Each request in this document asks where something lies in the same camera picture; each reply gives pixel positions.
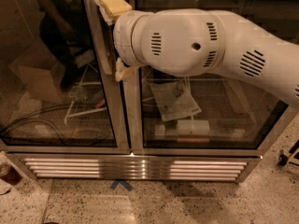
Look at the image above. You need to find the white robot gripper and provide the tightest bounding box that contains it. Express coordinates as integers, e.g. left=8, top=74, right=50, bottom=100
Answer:
left=90, top=0, right=155, bottom=83

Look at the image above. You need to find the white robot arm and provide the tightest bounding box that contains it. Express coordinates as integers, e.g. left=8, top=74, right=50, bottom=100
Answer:
left=93, top=0, right=299, bottom=108

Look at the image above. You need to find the paper manual inside fridge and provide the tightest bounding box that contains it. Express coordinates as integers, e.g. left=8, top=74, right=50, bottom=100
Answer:
left=149, top=81, right=202, bottom=121

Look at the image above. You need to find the stainless glass door refrigerator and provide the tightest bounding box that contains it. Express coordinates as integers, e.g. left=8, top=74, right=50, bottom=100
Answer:
left=0, top=0, right=298, bottom=182

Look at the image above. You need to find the small white block inside fridge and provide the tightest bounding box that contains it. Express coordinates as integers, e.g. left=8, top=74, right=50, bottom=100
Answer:
left=155, top=124, right=165, bottom=136

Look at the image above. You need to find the blue tape floor marker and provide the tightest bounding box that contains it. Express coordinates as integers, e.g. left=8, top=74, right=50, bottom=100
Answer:
left=110, top=179, right=133, bottom=191

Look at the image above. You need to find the brown object at left edge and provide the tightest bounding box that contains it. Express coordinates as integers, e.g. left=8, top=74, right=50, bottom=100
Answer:
left=0, top=162, right=21, bottom=186

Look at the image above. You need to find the black caster wheel cart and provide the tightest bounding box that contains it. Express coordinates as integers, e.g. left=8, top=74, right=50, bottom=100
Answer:
left=278, top=140, right=299, bottom=166

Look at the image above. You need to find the left fridge door handle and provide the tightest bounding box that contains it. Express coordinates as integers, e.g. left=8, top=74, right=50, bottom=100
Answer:
left=84, top=0, right=112, bottom=75

